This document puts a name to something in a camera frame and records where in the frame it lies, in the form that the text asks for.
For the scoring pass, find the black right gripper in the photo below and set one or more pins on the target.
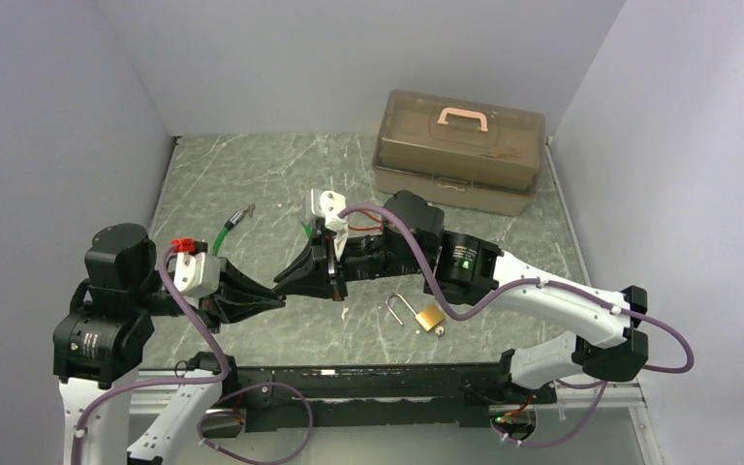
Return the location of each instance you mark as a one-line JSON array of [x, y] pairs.
[[318, 270]]

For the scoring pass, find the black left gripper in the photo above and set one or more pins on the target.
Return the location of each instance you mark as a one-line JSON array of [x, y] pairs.
[[230, 302]]

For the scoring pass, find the red cable lock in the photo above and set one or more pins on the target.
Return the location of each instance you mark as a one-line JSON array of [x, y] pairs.
[[365, 222]]

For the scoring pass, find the brass padlock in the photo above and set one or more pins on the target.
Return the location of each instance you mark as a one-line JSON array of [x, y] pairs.
[[427, 318]]

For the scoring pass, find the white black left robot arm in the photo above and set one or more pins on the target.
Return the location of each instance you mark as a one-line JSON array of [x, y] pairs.
[[98, 347]]

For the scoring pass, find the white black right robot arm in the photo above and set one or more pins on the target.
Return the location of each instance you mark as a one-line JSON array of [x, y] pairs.
[[466, 275]]

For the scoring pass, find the beige plastic toolbox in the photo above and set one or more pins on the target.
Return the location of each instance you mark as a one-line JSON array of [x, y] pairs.
[[460, 153]]

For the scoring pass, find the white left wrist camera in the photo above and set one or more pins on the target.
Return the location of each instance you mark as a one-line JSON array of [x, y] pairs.
[[197, 271]]

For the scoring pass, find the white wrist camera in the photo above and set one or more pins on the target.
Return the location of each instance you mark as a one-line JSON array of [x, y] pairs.
[[197, 271], [326, 205]]

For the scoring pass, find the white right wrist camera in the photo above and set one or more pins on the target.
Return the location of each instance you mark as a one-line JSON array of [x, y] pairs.
[[326, 205]]

